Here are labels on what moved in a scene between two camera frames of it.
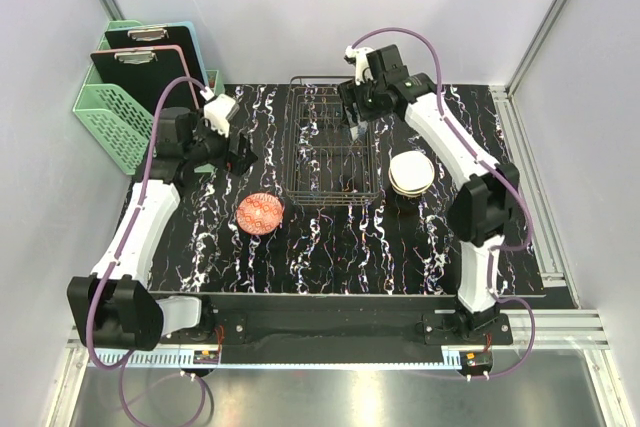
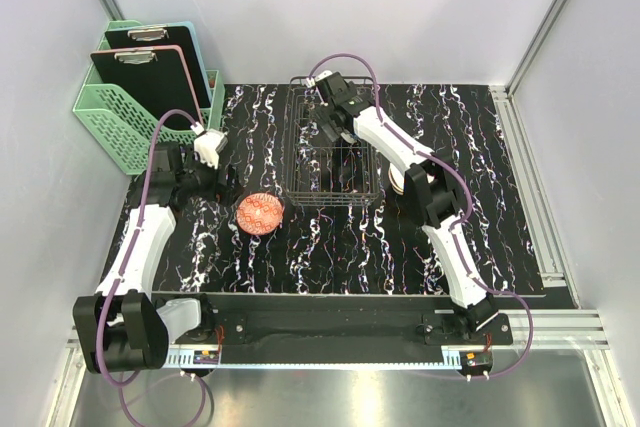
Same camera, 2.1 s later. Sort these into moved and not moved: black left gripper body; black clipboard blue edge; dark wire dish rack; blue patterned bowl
Moved: black left gripper body
Not moved: blue patterned bowl; black clipboard blue edge; dark wire dish rack
